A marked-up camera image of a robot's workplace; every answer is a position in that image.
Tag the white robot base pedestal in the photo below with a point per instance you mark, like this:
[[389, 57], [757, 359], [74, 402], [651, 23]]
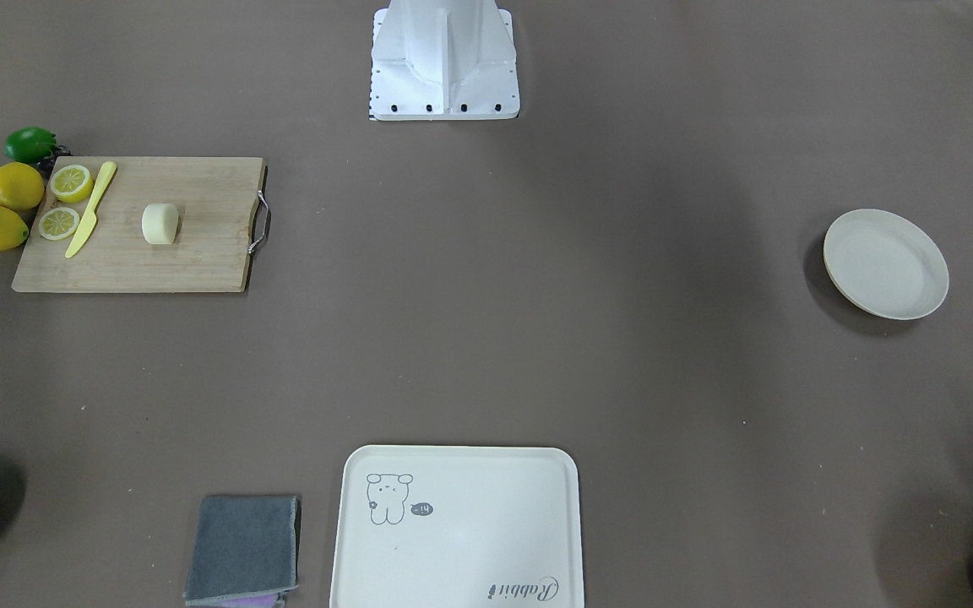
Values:
[[443, 60]]

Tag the upper lemon half slice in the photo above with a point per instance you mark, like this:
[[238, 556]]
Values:
[[71, 184]]

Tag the lower lemon half slice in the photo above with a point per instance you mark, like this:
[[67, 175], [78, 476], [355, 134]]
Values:
[[58, 223]]

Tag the yellow plastic knife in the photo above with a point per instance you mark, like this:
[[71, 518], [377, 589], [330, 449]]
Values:
[[88, 219]]

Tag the round cream plate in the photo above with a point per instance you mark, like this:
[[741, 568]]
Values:
[[885, 265]]

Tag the lemon half slice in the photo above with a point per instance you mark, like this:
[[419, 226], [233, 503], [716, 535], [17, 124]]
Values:
[[71, 184], [58, 223]]

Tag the green lime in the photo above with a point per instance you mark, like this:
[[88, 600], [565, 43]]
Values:
[[30, 145]]

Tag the folded grey cloth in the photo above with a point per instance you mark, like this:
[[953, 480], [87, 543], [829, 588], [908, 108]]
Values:
[[244, 551]]

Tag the upper whole yellow lemon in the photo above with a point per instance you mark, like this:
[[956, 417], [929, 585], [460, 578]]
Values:
[[21, 186]]

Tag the cream rabbit serving tray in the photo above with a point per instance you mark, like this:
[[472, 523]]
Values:
[[458, 526]]

